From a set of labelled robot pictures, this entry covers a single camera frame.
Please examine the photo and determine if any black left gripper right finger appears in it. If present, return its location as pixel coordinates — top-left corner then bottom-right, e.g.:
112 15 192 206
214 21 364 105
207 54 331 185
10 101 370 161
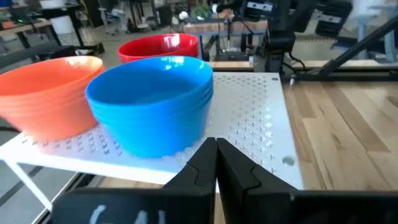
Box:
216 138 398 224

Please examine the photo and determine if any white perforated metal shelf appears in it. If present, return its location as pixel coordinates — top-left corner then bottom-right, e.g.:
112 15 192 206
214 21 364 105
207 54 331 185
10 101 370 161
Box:
0 72 305 212

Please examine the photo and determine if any orange plastic mini bowl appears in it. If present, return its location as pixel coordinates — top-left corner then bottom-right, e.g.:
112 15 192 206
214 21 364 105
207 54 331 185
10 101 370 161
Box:
0 93 100 142
0 55 106 97

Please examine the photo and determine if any green leafy background plant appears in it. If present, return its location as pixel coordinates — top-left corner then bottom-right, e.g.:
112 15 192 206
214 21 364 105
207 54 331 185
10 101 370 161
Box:
190 1 215 19

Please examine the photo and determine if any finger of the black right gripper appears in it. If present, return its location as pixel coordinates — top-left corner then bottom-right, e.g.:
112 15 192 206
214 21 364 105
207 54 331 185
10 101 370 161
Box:
243 0 274 14
314 0 354 35

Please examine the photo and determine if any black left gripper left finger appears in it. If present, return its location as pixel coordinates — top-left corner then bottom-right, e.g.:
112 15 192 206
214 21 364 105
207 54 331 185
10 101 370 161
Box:
50 137 218 224

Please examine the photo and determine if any red plastic mini bowl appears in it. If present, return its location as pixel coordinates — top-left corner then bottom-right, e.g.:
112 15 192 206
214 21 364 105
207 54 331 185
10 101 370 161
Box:
117 33 200 60

